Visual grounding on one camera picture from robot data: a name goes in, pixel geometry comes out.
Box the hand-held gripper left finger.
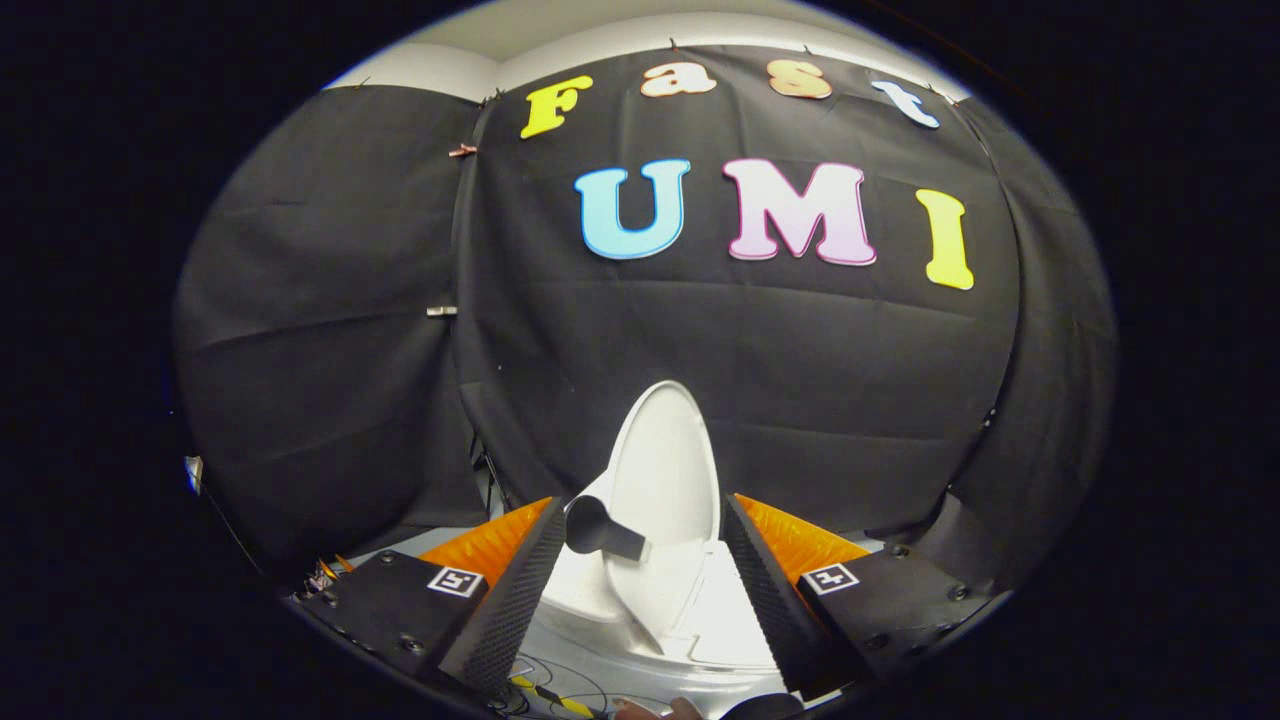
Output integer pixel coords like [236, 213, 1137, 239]
[300, 497, 567, 698]

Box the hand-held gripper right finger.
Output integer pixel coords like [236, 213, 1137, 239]
[722, 493, 1001, 698]

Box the black round lid lift tab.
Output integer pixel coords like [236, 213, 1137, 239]
[565, 495, 651, 563]

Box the black backdrop stand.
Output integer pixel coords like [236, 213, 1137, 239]
[470, 432, 513, 513]

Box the black backdrop cloth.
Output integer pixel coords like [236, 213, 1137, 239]
[172, 45, 1116, 591]

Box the tangle of thin cables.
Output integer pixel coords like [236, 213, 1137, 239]
[495, 650, 611, 719]

